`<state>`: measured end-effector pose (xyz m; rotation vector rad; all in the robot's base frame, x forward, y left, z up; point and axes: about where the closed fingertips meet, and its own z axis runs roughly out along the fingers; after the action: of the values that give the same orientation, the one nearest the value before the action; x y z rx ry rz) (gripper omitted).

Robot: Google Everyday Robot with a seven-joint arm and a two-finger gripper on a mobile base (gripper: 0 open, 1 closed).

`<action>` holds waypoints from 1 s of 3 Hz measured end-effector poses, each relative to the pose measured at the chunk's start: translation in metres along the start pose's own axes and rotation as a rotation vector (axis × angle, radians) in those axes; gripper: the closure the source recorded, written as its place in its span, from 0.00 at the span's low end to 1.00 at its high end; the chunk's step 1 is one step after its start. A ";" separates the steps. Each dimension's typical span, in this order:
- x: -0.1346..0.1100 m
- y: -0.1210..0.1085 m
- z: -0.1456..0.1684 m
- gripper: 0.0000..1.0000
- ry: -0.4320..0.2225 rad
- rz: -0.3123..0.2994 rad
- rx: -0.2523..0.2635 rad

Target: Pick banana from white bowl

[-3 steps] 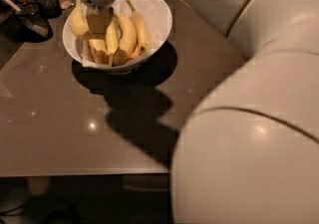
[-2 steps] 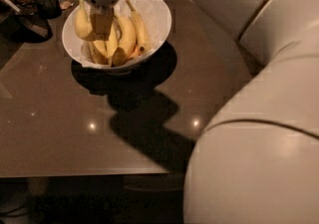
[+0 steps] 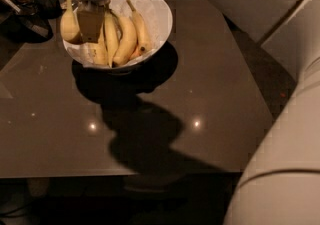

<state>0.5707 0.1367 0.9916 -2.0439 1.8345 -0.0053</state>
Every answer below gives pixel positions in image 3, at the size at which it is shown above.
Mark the black mesh cup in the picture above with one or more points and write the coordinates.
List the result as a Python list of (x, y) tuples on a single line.
[(49, 9)]

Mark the white bowl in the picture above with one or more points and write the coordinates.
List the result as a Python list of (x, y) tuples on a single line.
[(159, 20)]

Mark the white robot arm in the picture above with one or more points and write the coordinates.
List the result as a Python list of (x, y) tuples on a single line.
[(280, 185)]

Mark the right long yellow banana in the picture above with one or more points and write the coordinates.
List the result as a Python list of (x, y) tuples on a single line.
[(143, 36)]

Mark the left yellow banana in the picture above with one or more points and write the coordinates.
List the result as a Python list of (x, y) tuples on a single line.
[(111, 36)]

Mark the middle curved yellow banana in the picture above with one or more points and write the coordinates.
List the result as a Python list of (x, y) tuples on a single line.
[(128, 41)]

